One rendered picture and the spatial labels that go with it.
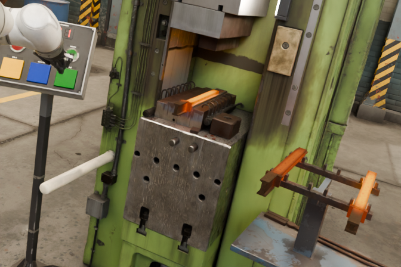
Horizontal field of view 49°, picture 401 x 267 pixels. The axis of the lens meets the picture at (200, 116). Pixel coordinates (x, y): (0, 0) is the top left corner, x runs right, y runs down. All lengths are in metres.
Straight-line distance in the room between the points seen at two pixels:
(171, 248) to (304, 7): 1.06
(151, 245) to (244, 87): 0.83
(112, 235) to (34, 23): 1.27
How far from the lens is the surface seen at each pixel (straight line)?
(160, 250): 1.87
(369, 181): 1.49
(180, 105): 1.59
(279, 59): 1.67
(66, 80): 1.74
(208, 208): 1.70
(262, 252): 1.45
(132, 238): 1.91
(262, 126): 1.74
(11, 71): 1.79
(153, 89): 1.89
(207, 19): 1.62
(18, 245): 2.53
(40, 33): 1.25
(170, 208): 1.76
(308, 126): 1.72
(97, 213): 2.15
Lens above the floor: 1.44
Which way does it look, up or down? 16 degrees down
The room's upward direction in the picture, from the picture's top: 12 degrees clockwise
